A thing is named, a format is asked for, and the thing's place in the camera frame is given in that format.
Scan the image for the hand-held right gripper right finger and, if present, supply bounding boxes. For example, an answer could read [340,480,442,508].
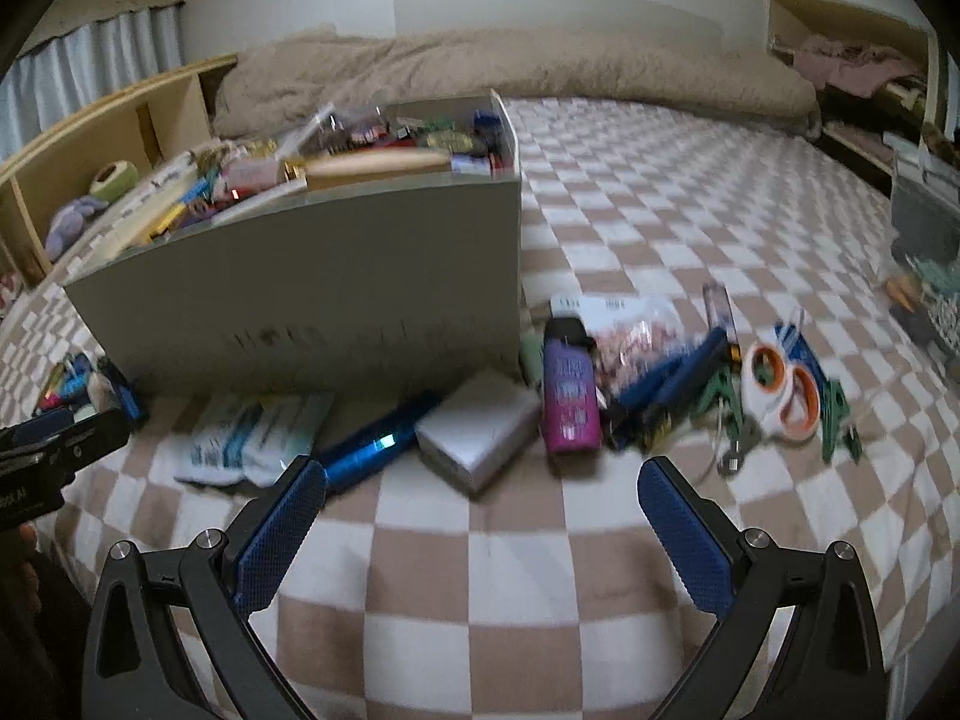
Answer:
[637,454,890,720]

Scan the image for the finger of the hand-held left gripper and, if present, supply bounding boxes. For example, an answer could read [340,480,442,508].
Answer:
[30,406,130,475]
[0,417,83,452]

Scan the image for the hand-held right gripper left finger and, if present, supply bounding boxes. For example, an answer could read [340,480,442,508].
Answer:
[81,454,328,720]

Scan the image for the green clothespin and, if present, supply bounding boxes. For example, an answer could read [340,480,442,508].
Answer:
[819,379,863,462]
[694,364,751,458]

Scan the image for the white shoe box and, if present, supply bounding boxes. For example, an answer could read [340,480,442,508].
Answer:
[60,88,524,398]

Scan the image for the cluster of colourful lighters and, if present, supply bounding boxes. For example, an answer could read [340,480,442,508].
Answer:
[34,352,147,421]

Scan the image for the white and blue packet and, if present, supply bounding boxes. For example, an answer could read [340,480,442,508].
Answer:
[174,390,336,488]

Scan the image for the blue metallic tube lighter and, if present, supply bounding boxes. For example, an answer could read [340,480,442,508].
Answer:
[315,390,443,496]

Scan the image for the dark blue packets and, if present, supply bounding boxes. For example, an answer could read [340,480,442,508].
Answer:
[611,328,728,428]

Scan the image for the clear packet of pink bits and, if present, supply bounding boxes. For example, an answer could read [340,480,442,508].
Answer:
[550,294,687,391]

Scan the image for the purple plush toy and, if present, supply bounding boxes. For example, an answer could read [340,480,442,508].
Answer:
[45,195,121,260]

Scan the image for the small white box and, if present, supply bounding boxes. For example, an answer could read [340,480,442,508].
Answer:
[414,367,542,497]

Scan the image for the slim purple tube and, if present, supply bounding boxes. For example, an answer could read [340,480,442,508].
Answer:
[703,283,740,361]

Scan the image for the green plush toy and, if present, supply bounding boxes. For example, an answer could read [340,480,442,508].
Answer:
[88,159,140,202]

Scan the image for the wooden bedside shelf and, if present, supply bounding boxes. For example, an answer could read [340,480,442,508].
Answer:
[0,52,241,293]

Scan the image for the grey curtain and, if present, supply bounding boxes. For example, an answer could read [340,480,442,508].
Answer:
[0,4,185,158]

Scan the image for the heap of assorted small things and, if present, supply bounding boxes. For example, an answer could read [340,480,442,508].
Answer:
[112,101,518,241]

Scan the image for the clear plastic storage box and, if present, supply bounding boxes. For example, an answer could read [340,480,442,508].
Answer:
[885,139,960,368]

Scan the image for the beige quilted duvet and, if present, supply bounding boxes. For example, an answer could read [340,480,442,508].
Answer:
[214,28,822,143]

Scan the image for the pink clothes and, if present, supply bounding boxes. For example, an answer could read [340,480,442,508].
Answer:
[784,34,927,102]

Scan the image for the white wall niche shelf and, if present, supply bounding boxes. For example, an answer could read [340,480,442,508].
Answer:
[765,0,942,188]

